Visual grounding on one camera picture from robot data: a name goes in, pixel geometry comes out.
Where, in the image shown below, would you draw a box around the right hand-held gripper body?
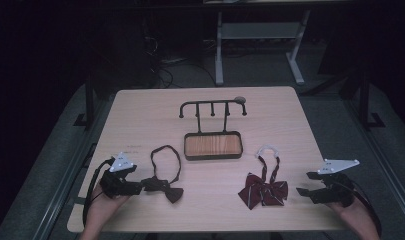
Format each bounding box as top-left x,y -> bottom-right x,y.
311,159 -> 360,207

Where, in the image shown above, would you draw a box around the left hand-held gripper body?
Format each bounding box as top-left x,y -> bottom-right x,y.
99,151 -> 144,200

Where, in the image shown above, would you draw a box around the black bow tie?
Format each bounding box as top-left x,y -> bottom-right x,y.
140,144 -> 185,205

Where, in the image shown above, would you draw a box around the dark red striped bow tie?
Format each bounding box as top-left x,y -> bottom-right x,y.
237,144 -> 289,211

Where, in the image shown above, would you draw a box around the black hook rack wooden base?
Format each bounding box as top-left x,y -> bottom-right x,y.
178,97 -> 248,162

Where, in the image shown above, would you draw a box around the person's left hand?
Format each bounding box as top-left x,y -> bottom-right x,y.
89,184 -> 131,218

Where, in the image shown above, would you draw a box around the person's right hand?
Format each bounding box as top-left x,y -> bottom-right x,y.
326,196 -> 371,223

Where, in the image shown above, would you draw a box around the black metal stand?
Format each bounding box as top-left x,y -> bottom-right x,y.
73,73 -> 98,130
355,66 -> 386,131

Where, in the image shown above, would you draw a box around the black floor cables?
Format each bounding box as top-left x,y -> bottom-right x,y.
149,36 -> 218,90

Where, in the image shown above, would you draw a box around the white metal desk frame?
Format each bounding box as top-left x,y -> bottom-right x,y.
214,9 -> 312,87

